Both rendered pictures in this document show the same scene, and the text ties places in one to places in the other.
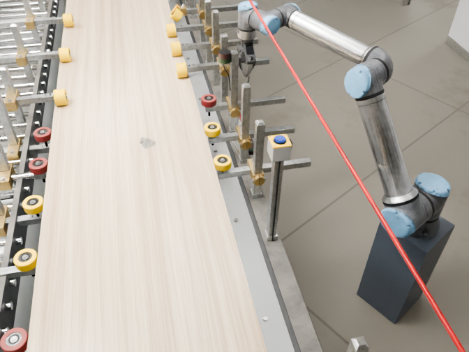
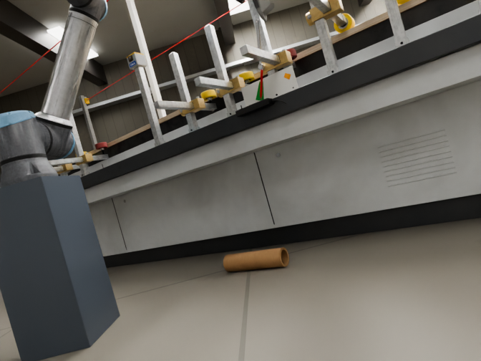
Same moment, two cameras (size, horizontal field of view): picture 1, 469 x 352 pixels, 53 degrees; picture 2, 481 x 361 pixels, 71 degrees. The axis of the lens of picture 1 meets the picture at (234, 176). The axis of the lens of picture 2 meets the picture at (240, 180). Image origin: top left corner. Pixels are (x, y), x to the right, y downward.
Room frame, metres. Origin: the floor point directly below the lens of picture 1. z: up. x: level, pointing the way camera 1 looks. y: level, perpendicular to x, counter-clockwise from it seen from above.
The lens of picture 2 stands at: (2.94, -1.20, 0.42)
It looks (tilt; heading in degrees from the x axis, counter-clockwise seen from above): 1 degrees down; 136
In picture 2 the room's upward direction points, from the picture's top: 16 degrees counter-clockwise
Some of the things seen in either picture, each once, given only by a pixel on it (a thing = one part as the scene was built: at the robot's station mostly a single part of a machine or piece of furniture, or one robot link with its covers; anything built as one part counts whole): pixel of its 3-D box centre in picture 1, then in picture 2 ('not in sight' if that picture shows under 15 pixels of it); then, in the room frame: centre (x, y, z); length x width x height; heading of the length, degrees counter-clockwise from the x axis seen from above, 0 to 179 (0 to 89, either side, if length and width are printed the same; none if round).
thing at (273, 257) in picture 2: not in sight; (255, 260); (1.83, -0.18, 0.04); 0.30 x 0.08 x 0.08; 13
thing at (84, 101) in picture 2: not in sight; (96, 142); (-0.92, 0.47, 1.25); 0.09 x 0.08 x 1.10; 13
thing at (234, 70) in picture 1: (234, 93); (265, 44); (2.06, 0.01, 0.94); 0.03 x 0.03 x 0.48; 13
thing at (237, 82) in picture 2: (243, 137); (230, 87); (1.84, -0.04, 0.83); 0.13 x 0.06 x 0.05; 13
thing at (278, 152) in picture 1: (279, 149); (137, 61); (1.32, -0.16, 1.18); 0.07 x 0.07 x 0.08; 13
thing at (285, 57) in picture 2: (232, 107); (275, 63); (2.09, 0.02, 0.84); 0.13 x 0.06 x 0.05; 13
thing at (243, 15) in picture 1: (248, 15); not in sight; (2.15, -0.05, 1.31); 0.10 x 0.09 x 0.12; 42
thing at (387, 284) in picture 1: (401, 262); (53, 261); (1.50, -0.86, 0.30); 0.25 x 0.25 x 0.60; 43
